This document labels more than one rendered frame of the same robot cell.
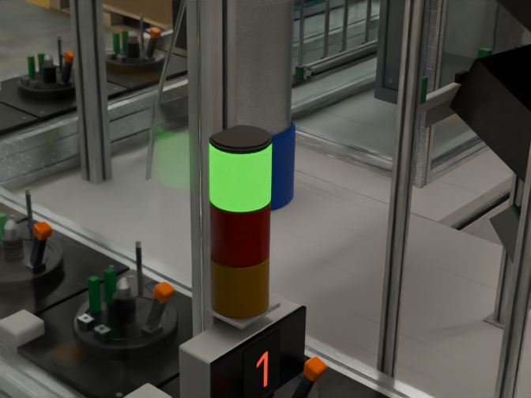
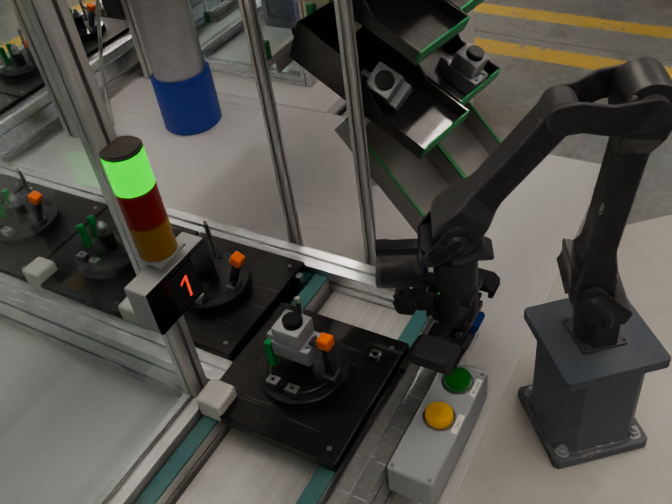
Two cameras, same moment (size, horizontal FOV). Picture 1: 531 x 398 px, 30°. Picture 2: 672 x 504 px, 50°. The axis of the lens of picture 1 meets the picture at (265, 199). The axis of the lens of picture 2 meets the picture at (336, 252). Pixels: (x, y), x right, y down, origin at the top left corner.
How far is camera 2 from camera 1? 0.18 m
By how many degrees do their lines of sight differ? 16
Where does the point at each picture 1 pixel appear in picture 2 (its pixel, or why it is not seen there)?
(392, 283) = (282, 184)
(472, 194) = not seen: hidden behind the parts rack
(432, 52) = not seen: outside the picture
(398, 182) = (268, 117)
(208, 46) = (75, 93)
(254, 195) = (140, 184)
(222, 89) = (98, 116)
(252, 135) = (128, 144)
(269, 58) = (174, 20)
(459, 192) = not seen: hidden behind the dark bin
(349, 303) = (270, 190)
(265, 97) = (179, 50)
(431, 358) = (329, 218)
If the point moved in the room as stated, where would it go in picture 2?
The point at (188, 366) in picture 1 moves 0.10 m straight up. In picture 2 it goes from (133, 299) to (108, 238)
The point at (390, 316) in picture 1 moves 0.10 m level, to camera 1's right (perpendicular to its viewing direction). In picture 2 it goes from (287, 205) to (340, 193)
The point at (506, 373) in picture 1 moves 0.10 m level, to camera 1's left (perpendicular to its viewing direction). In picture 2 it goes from (367, 228) to (312, 240)
